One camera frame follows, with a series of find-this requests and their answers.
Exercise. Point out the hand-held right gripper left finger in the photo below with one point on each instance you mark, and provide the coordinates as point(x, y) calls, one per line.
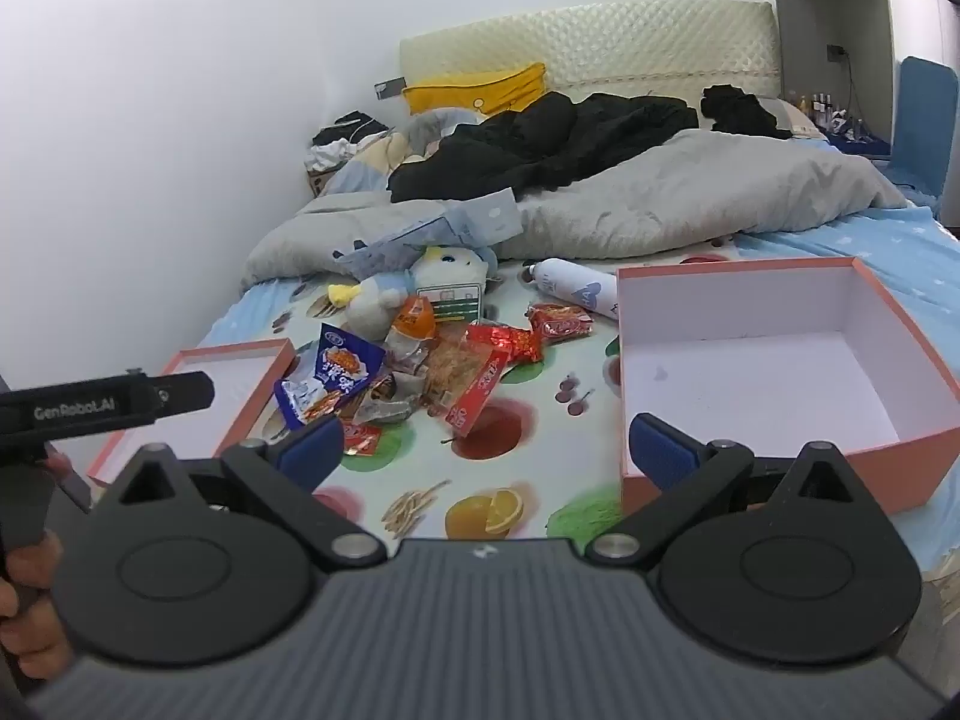
point(311, 450)

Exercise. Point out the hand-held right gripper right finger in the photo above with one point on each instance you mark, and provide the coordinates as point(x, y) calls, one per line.
point(664, 454)

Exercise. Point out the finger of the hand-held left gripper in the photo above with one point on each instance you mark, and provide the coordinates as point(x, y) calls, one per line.
point(186, 392)

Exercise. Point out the small blue white snack packet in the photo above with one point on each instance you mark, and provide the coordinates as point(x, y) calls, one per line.
point(300, 399)

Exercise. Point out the small red snack packet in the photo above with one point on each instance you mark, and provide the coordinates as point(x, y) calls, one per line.
point(364, 441)

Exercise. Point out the large pink cardboard box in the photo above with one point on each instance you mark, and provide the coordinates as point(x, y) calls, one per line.
point(750, 375)

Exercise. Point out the orange brown snack packet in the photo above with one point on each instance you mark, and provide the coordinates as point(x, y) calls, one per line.
point(414, 319)

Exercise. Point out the clear red-label snack packet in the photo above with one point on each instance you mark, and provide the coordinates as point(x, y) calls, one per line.
point(469, 382)

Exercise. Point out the person's left hand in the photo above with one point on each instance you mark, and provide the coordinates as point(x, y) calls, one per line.
point(30, 615)

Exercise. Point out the pink box lid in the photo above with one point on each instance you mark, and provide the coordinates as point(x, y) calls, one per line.
point(225, 382)

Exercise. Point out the fruit print mat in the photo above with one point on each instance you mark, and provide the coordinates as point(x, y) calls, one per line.
point(540, 420)

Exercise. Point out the white blue plush toy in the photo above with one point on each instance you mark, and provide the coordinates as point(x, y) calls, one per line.
point(375, 307)

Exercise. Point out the white spray bottle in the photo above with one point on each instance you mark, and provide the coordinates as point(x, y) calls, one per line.
point(577, 285)

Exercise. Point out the brown cardboard box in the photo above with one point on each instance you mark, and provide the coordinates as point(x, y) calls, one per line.
point(319, 181)

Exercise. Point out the grey duvet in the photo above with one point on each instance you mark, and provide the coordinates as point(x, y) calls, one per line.
point(712, 195)

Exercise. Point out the pile of clothes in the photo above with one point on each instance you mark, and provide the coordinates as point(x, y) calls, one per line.
point(337, 142)

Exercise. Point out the pastel printed blanket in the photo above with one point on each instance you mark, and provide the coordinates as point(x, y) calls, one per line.
point(375, 161)

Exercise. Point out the black jacket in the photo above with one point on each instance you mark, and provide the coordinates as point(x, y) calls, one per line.
point(540, 142)

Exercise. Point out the small black garment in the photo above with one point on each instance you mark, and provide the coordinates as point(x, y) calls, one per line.
point(739, 112)

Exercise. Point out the grey pillow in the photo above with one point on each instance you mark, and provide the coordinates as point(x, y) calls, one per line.
point(802, 120)

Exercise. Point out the group of small bottles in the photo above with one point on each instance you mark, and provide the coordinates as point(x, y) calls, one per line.
point(832, 120)

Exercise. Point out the yellow pillow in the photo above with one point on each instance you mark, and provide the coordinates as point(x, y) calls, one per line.
point(480, 90)

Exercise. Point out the cream quilted headboard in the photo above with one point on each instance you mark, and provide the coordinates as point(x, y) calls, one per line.
point(637, 45)

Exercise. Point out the blue chair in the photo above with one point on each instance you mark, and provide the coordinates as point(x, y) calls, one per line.
point(926, 127)

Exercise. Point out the black wall socket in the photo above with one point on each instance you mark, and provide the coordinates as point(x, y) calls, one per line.
point(838, 52)

